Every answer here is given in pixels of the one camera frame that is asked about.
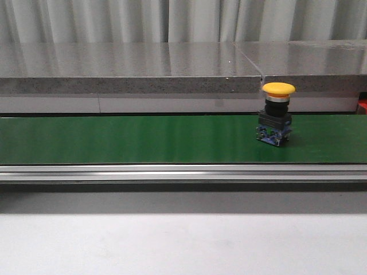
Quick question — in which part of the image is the grey stone countertop slab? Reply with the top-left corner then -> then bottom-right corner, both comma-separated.
1,42 -> 260,95

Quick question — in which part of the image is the yellow mushroom push button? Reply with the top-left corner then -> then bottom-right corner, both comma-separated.
256,82 -> 295,147

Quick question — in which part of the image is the grey stone slab right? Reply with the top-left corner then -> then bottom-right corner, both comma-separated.
235,40 -> 366,96

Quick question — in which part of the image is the green conveyor belt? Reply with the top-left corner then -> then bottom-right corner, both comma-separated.
1,115 -> 366,165

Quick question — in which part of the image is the white cabinet front panel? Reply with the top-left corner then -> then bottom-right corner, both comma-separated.
0,92 -> 358,113

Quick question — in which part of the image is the red object at edge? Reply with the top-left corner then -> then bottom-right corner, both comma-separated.
357,99 -> 367,115

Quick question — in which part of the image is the white pleated curtain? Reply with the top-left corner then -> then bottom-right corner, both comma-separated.
1,0 -> 366,43

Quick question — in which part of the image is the aluminium conveyor side rail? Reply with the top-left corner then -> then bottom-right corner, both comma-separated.
1,163 -> 366,184

